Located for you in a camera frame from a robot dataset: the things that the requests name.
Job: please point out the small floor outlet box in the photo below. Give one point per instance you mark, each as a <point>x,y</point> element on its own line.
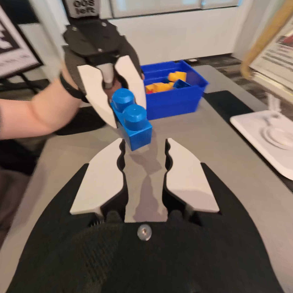
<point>192,60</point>

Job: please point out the person's left hand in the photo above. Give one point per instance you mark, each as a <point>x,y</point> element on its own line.
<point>67,76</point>

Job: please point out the blue two-stud building block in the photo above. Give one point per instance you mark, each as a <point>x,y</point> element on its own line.
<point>137,135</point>

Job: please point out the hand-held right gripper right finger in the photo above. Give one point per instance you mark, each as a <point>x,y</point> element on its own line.
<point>190,183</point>

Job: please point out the black and white marker sign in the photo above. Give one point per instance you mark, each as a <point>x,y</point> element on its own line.
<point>13,52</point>

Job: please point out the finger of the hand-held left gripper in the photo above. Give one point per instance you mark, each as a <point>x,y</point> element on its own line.
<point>93,91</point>
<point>132,80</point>

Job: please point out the blue plastic bin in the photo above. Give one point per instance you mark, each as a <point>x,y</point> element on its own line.
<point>174,105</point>

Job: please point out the pile of colourful building blocks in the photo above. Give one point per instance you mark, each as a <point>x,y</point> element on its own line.
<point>160,87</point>

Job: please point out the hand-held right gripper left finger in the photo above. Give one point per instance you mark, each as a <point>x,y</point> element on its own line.
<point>98,183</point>

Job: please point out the person's left forearm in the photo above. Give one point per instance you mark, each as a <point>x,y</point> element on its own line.
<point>34,116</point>

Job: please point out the large paned window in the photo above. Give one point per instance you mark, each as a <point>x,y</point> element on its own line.
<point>160,6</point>

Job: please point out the person's dark trousers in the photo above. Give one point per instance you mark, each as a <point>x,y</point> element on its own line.
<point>11,201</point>

